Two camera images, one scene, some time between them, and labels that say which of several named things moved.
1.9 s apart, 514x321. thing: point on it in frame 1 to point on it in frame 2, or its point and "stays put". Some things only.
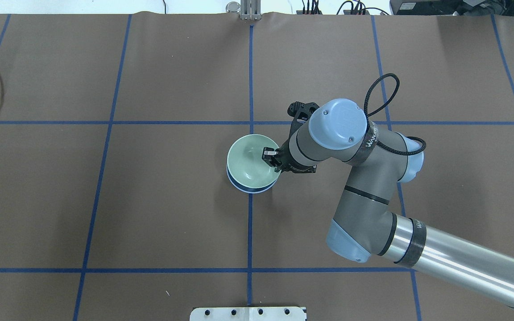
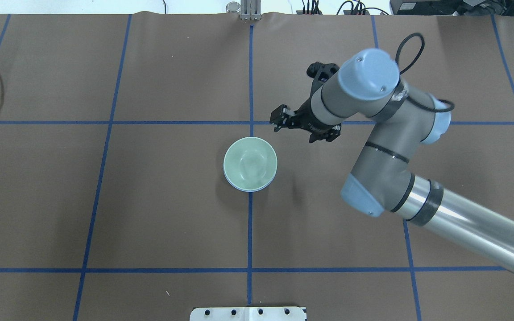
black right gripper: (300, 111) to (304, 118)
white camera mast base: (248, 314) stays put
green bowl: (245, 164) stays put
